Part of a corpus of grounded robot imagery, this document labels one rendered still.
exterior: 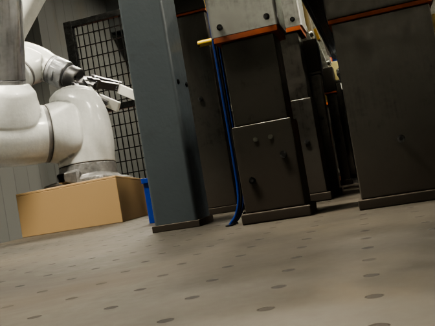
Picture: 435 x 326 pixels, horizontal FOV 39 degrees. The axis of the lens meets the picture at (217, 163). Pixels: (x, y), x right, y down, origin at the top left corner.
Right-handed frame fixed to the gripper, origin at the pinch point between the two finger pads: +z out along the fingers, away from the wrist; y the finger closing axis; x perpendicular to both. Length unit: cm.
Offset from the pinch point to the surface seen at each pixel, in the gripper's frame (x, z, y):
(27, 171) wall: -188, -154, -235
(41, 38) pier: -102, -203, -303
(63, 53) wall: -130, -212, -366
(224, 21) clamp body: 52, 43, 88
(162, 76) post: 39, 35, 81
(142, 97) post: 35, 33, 82
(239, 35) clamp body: 51, 46, 88
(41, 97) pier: -146, -183, -286
